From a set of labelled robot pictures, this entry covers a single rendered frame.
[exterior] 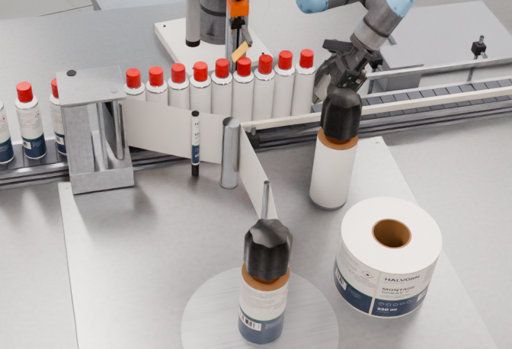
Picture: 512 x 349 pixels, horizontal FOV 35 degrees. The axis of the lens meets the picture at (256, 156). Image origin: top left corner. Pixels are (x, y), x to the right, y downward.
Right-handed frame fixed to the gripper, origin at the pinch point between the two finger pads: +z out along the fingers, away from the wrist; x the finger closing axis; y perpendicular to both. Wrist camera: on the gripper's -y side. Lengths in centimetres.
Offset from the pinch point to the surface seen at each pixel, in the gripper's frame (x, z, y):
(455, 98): 33.7, -16.1, 4.6
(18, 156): -61, 41, 1
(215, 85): -27.8, 4.8, 1.9
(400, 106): 20.3, -8.5, 4.6
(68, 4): 1, 107, -198
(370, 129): 16.0, 0.0, 5.9
